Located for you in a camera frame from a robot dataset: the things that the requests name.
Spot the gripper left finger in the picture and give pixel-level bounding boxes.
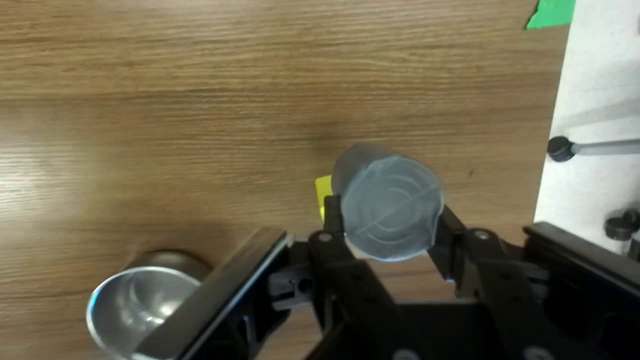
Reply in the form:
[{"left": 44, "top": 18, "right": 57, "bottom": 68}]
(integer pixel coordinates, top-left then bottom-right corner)
[{"left": 304, "top": 195, "right": 401, "bottom": 360}]

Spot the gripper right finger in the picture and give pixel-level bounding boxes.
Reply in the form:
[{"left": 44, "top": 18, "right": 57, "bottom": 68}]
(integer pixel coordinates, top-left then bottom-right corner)
[{"left": 427, "top": 204, "right": 571, "bottom": 360}]

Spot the grey translucent plastic cup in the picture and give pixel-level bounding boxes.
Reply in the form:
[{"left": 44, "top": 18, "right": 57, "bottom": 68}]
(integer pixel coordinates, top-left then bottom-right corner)
[{"left": 330, "top": 144, "right": 446, "bottom": 263}]

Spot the silver metal pot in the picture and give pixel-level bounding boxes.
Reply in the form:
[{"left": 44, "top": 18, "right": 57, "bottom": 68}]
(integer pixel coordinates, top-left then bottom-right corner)
[{"left": 85, "top": 249, "right": 214, "bottom": 360}]

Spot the yellow block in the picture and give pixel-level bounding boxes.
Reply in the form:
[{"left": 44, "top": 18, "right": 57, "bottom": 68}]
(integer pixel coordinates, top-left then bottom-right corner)
[{"left": 314, "top": 174, "right": 334, "bottom": 222}]

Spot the black round foot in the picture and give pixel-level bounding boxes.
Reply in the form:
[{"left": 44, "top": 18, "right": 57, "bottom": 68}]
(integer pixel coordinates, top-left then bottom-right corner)
[{"left": 603, "top": 207, "right": 640, "bottom": 242}]

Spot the grey stand leg black foot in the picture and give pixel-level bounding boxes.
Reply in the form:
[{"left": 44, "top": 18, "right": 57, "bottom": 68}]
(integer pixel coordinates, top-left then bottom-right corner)
[{"left": 546, "top": 135, "right": 640, "bottom": 163}]

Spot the green tape piece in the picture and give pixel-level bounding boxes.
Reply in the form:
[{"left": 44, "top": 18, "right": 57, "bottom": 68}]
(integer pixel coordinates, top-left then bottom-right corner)
[{"left": 524, "top": 0, "right": 577, "bottom": 31}]

